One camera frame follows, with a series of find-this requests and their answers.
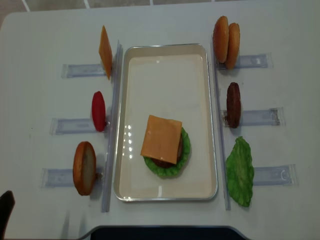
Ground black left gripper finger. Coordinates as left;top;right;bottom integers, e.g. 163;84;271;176
0;190;16;240

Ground sesame top bun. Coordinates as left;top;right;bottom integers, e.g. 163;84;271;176
212;16;229;63

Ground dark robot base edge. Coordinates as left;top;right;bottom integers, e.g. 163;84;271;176
85;226;247;240

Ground clear pusher track tomato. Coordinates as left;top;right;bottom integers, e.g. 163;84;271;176
49;118;97;135

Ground standing red tomato slice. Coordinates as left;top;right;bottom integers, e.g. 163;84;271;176
91;91;106;132

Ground clear pusher track cheese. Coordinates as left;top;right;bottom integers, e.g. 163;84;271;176
61;64;106;79

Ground brown meat patty on burger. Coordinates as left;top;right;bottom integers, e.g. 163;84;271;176
151;135;183;169

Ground orange cheese slice on burger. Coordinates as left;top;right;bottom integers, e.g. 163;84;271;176
140;115;182;165

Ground standing orange cheese slice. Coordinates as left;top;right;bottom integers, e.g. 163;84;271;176
98;25;113;80

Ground green lettuce leaf on burger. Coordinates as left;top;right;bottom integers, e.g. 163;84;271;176
143;127;191;179

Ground standing green lettuce leaf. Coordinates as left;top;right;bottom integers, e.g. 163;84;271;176
226;136;255;208

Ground standing brown meat patty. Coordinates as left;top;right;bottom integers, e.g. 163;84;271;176
226;82;242;128

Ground clear pusher track lettuce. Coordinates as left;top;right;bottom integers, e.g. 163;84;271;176
253;164;299;186

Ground clear pusher track left bun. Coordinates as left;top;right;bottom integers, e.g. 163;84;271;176
40;167;104;189

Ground standing bottom bun slice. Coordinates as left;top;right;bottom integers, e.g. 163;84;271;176
72;141;97;196

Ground white metal tray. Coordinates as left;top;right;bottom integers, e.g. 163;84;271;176
114;43;218;202

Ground clear pusher track patty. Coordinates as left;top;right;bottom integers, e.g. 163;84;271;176
222;107;286;127

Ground clear pusher track right buns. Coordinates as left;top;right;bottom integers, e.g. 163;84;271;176
218;52;274;71

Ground left long clear rail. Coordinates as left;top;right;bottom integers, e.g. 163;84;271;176
101;40;123;213

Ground long clear rail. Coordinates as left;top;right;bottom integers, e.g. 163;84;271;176
210;38;231;211
101;40;123;213

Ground right long clear rail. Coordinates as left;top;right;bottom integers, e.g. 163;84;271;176
210;38;231;211

